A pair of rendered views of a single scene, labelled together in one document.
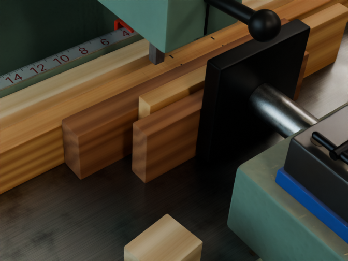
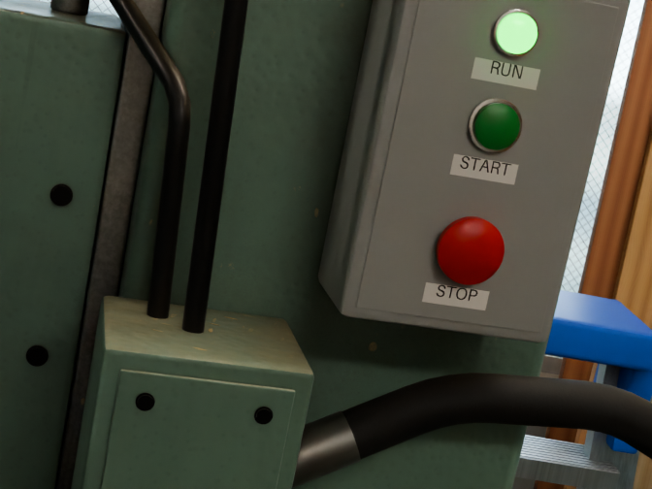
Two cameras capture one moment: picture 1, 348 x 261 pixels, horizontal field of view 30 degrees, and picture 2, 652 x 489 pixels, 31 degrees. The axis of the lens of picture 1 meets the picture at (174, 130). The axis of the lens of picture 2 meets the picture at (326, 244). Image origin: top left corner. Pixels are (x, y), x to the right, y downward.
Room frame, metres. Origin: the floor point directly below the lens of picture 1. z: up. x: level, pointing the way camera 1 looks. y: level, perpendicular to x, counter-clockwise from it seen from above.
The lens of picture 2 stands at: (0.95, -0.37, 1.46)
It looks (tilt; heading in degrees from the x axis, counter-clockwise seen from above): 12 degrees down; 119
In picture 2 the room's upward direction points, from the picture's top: 11 degrees clockwise
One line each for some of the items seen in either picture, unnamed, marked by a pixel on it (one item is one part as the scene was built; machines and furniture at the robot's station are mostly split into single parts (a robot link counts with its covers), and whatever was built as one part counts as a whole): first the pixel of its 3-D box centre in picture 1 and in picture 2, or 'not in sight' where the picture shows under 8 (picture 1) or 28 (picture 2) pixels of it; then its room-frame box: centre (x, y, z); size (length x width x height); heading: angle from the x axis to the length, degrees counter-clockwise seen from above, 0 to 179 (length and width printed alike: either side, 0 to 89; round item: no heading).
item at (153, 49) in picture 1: (157, 34); not in sight; (0.40, 0.02, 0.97); 0.01 x 0.01 x 0.05; 42
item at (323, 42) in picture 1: (249, 76); not in sight; (0.42, -0.06, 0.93); 0.22 x 0.01 x 0.06; 132
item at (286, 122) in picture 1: (280, 113); not in sight; (0.35, -0.08, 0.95); 0.09 x 0.07 x 0.09; 132
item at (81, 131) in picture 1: (191, 91); not in sight; (0.40, -0.01, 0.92); 0.23 x 0.02 x 0.04; 132
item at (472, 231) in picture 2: not in sight; (470, 250); (0.76, 0.10, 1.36); 0.03 x 0.01 x 0.03; 42
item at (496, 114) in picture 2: not in sight; (496, 126); (0.76, 0.10, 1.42); 0.02 x 0.01 x 0.02; 42
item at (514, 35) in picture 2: not in sight; (517, 33); (0.76, 0.10, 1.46); 0.02 x 0.01 x 0.02; 42
